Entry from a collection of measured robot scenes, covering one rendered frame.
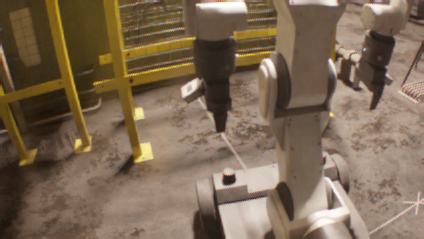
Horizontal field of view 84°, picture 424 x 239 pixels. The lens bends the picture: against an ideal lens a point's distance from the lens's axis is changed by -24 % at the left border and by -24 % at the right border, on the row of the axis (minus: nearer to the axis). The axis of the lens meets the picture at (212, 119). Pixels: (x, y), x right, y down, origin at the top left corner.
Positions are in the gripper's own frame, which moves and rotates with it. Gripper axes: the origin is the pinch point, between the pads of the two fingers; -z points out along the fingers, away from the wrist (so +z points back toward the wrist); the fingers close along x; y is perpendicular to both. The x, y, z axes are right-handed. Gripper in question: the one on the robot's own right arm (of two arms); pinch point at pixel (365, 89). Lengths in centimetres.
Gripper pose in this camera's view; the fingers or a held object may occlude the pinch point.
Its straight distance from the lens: 89.1
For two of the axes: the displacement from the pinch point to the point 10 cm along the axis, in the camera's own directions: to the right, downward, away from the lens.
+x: -1.5, -6.7, 7.3
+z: -0.3, -7.4, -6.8
